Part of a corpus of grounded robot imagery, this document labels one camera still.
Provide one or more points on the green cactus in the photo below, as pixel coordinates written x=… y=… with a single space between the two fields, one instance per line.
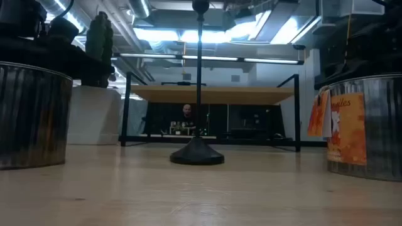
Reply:
x=99 y=37

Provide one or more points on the person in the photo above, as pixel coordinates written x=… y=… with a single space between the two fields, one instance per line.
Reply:
x=187 y=110

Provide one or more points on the white geometric planter pot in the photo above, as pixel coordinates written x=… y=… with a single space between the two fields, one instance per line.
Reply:
x=94 y=116

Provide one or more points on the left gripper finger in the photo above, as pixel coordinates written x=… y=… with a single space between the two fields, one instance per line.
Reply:
x=102 y=70

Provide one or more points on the wooden shelf riser black legs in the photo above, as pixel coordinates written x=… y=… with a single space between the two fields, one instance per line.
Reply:
x=213 y=94

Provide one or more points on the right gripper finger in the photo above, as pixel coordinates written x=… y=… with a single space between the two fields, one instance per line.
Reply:
x=340 y=73

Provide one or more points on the long LED light bar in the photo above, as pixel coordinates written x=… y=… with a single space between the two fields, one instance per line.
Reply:
x=210 y=58

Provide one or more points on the silver candle jar orange label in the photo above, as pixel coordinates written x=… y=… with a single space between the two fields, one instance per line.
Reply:
x=31 y=119
x=383 y=125

